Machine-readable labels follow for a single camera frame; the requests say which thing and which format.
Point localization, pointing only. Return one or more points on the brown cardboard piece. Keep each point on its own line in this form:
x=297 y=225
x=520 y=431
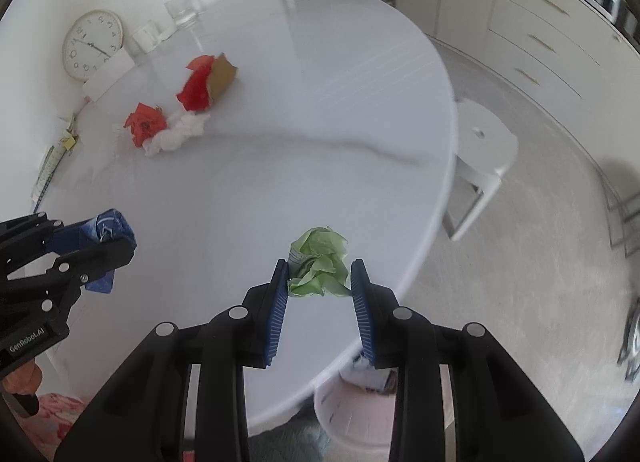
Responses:
x=222 y=77

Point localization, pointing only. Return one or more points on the metal frame stand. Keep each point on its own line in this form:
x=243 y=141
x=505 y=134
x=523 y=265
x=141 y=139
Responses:
x=625 y=222

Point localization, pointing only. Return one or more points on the green paper ball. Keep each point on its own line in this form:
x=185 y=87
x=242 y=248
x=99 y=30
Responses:
x=320 y=262

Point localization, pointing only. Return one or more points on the white plastic stool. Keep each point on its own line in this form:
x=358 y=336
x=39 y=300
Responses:
x=482 y=142

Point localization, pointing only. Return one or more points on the large red wrapper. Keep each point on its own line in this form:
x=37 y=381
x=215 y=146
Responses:
x=195 y=90

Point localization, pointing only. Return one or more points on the pink floral clothing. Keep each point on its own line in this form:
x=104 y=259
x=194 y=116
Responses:
x=62 y=414

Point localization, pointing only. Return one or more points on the clear glass mug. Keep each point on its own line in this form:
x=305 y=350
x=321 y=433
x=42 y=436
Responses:
x=182 y=10

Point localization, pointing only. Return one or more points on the white tissue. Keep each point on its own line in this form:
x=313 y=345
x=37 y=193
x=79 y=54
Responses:
x=180 y=135

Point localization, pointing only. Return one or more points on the yellow binder clip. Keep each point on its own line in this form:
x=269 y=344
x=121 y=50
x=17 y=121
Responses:
x=69 y=141

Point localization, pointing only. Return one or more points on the person's left hand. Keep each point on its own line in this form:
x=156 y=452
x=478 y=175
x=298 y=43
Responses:
x=22 y=377

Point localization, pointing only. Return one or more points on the white floor device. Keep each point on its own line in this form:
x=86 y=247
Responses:
x=631 y=342

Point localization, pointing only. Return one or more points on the white cup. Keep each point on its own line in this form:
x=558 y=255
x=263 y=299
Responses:
x=146 y=40

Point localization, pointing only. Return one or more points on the blue white wrapper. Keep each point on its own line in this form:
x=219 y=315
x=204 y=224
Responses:
x=112 y=227

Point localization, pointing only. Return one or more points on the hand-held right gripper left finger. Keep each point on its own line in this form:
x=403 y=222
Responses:
x=277 y=312

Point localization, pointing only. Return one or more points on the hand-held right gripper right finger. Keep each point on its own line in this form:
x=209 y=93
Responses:
x=361 y=312

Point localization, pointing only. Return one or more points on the white folded card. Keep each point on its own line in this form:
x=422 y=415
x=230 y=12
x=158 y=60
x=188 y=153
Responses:
x=107 y=75

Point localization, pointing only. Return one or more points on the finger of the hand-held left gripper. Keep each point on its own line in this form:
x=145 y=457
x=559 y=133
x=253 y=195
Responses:
x=100 y=257
x=70 y=237

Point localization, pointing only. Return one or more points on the grey drawer cabinet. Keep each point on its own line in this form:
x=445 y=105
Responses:
x=550 y=42

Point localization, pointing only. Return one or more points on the round white wall clock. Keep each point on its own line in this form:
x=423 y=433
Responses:
x=92 y=45

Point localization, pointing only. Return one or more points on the pink trash bin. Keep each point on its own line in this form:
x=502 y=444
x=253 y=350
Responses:
x=350 y=417

